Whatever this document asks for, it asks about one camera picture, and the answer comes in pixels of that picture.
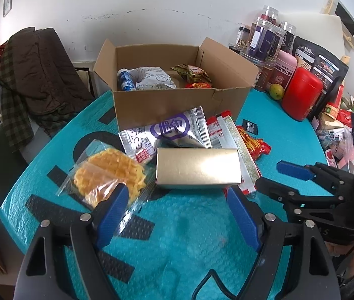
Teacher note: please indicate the jar black lid light contents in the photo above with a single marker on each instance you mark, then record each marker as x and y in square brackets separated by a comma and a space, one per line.
[244, 36]

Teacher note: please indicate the person's right hand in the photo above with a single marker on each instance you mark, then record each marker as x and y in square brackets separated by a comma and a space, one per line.
[339, 250]

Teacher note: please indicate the tall clear jar red contents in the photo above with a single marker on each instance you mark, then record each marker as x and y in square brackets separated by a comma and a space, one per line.
[270, 15]

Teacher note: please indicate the green yellow fruit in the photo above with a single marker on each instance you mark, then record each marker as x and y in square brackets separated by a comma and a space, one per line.
[277, 91]

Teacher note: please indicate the red canister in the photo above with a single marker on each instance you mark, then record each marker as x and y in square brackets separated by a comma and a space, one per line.
[302, 93]

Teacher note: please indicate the short jar brown contents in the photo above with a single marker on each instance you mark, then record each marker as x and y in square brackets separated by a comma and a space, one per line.
[252, 58]

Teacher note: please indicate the slim jar red label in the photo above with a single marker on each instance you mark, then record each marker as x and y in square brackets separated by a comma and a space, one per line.
[264, 75]

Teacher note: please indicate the clear jar black label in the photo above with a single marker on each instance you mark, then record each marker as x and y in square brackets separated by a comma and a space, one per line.
[288, 37]

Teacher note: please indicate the teal bubble mailer mat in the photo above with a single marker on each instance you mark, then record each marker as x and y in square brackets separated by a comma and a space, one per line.
[183, 240]

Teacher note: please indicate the long red white packet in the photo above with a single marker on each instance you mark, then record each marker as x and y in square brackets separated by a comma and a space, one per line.
[230, 137]

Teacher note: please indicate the silver purple snack packet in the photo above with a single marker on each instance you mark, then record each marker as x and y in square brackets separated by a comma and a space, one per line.
[174, 131]

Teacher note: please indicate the white picture frame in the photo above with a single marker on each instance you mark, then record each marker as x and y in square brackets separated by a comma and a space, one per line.
[84, 78]

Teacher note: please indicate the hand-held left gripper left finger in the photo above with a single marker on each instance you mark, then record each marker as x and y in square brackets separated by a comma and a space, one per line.
[113, 215]

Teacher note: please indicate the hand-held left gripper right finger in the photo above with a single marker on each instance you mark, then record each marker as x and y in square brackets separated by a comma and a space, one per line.
[244, 218]

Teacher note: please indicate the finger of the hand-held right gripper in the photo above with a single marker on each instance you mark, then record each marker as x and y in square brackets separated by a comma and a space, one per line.
[305, 204]
[292, 169]

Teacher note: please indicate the clear plastic bag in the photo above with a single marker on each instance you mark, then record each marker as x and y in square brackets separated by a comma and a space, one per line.
[336, 140]

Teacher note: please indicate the cream framed dark panel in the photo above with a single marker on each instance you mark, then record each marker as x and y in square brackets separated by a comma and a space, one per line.
[345, 20]

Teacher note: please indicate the white grey printed biscuit packet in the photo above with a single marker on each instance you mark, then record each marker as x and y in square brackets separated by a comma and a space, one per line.
[155, 78]

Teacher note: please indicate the cream paper bag orange label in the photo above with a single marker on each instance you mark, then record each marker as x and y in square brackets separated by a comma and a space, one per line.
[333, 106]

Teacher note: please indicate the gold box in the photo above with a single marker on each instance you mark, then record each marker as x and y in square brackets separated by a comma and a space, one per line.
[195, 168]

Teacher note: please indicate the red plastic packet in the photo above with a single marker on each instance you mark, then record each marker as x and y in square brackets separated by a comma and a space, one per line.
[345, 118]

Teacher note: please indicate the cardboard box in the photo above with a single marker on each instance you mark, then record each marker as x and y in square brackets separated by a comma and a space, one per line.
[177, 106]

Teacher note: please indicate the red snack packet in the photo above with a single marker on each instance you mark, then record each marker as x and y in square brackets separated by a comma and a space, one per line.
[253, 143]
[199, 85]

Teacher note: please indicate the blue white bottle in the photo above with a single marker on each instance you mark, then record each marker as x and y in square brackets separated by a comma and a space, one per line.
[126, 79]

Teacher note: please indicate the clear jar dark blue label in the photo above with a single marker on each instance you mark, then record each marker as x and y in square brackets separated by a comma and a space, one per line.
[264, 40]

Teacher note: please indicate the brown jacket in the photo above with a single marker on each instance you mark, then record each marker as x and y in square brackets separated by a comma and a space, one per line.
[45, 75]

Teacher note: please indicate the dark plaid cloth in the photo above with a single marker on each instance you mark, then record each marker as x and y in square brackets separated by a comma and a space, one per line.
[14, 112]

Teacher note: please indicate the pink canister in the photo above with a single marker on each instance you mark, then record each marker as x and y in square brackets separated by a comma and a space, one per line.
[286, 68]

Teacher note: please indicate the waffle packet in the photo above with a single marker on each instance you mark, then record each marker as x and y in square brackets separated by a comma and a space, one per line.
[111, 175]

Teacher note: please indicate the small wall picture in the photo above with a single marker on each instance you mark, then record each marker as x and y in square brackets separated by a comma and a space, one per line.
[8, 0]

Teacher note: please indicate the white foam board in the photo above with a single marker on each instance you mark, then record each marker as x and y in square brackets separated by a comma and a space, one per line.
[314, 28]

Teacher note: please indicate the green brown snack packet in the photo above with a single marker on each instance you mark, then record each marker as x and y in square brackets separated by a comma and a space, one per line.
[192, 73]

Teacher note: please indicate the black pouch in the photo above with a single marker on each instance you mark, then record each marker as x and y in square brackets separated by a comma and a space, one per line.
[324, 62]

